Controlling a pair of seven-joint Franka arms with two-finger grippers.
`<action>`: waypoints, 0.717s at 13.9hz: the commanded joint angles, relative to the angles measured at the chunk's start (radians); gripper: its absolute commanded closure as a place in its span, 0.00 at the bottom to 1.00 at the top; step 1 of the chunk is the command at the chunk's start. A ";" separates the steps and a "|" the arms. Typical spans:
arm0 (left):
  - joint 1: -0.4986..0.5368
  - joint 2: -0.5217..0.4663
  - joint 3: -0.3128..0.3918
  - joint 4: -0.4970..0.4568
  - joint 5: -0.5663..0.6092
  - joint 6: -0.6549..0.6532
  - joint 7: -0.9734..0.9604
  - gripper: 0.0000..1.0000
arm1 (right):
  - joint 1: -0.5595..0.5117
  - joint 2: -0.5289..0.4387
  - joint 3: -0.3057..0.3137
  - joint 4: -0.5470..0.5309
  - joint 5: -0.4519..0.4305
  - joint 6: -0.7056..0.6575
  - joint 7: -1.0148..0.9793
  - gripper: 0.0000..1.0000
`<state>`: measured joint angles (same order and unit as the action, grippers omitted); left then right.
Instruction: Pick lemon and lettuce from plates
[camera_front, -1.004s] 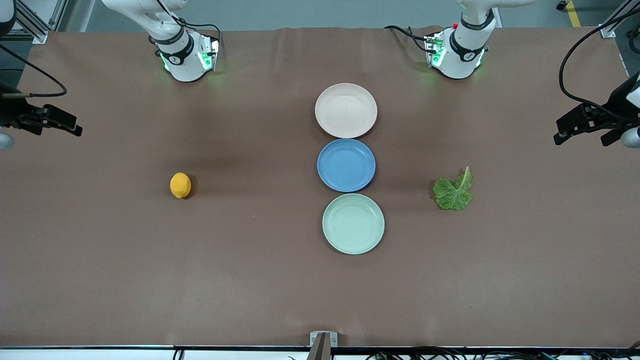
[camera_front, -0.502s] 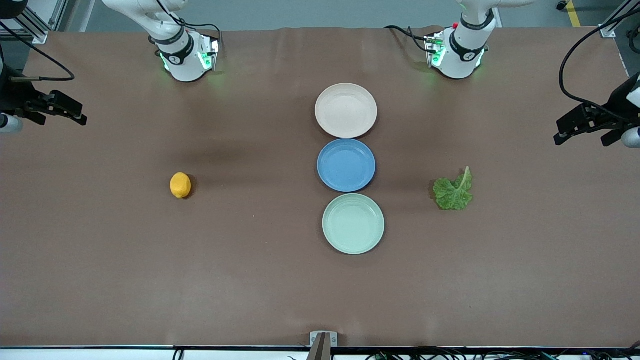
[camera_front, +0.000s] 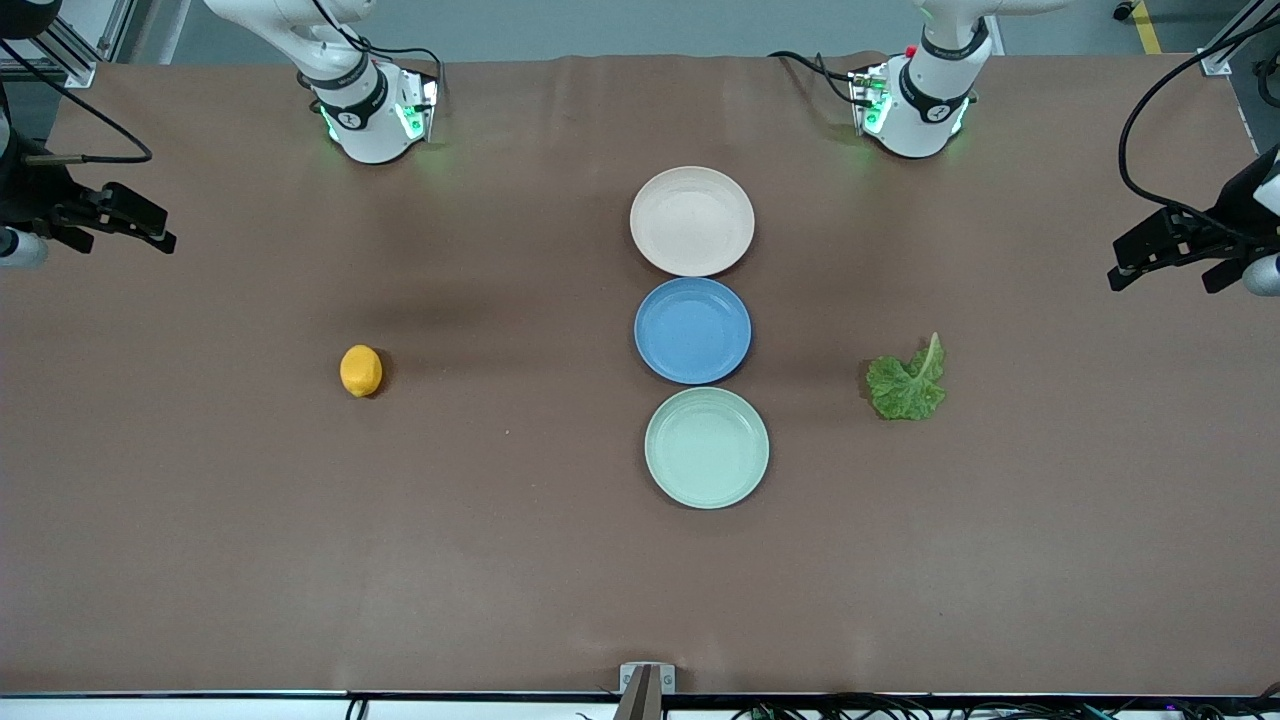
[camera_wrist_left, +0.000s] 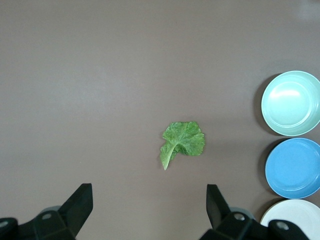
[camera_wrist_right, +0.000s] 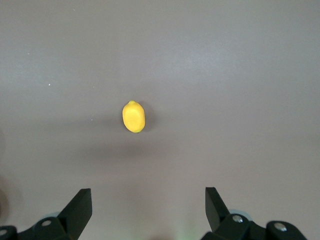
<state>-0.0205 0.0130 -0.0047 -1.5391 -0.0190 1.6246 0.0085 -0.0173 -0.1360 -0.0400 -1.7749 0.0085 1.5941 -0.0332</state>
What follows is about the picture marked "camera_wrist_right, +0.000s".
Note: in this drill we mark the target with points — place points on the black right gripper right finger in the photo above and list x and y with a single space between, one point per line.
225 227

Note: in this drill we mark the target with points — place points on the yellow lemon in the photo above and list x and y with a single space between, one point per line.
133 117

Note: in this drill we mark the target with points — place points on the brown table cover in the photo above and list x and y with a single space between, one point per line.
225 75

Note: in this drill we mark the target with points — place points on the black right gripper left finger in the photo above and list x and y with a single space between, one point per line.
70 222

